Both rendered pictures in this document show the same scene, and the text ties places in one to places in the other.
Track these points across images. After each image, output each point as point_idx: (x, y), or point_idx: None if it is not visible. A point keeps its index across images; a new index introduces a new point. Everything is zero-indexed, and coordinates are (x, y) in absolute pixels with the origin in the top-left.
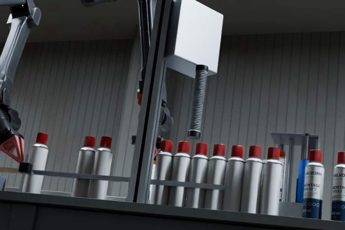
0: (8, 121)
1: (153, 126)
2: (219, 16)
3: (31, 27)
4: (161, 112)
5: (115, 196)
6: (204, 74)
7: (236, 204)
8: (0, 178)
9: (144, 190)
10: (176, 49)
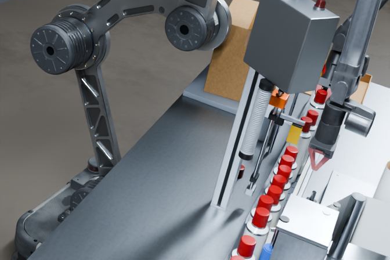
0: (335, 67)
1: (232, 127)
2: (304, 21)
3: None
4: (331, 114)
5: (298, 180)
6: (259, 91)
7: None
8: (268, 120)
9: (216, 182)
10: (245, 56)
